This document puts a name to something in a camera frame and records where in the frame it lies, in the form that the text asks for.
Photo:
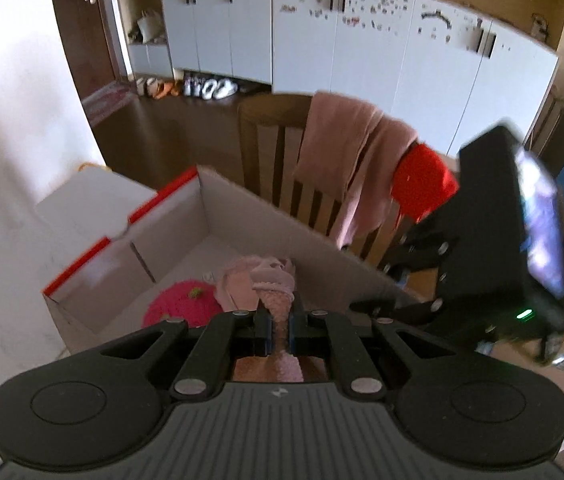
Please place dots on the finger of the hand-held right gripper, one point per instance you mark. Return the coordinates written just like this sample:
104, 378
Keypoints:
392, 310
412, 255

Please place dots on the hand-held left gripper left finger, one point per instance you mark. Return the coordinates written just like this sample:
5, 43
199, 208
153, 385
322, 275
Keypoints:
262, 332

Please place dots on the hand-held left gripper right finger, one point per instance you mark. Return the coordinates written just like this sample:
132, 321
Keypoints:
296, 334

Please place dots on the pink knit garment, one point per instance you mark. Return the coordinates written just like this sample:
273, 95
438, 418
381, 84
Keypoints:
274, 305

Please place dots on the pink strawberry knit hat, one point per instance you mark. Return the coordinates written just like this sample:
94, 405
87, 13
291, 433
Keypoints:
181, 302

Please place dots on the red and white cardboard box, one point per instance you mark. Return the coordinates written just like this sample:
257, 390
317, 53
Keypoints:
171, 270

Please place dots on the red cloth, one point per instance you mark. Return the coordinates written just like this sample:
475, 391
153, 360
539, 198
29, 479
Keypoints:
422, 180

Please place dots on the pink fringed scarf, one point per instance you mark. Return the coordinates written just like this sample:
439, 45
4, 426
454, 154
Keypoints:
342, 160

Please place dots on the wooden chair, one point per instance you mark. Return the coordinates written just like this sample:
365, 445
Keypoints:
262, 125

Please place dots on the white and wood cabinet unit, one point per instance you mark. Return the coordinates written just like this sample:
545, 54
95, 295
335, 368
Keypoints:
372, 60

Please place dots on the row of shoes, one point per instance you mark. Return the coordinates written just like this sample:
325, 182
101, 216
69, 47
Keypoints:
196, 87

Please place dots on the patterned door rug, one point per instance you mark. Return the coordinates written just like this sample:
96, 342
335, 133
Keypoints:
106, 100

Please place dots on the white tote bag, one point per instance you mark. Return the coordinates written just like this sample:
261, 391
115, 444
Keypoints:
149, 27

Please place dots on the brown wooden door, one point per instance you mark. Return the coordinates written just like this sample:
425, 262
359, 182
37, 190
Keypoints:
86, 35

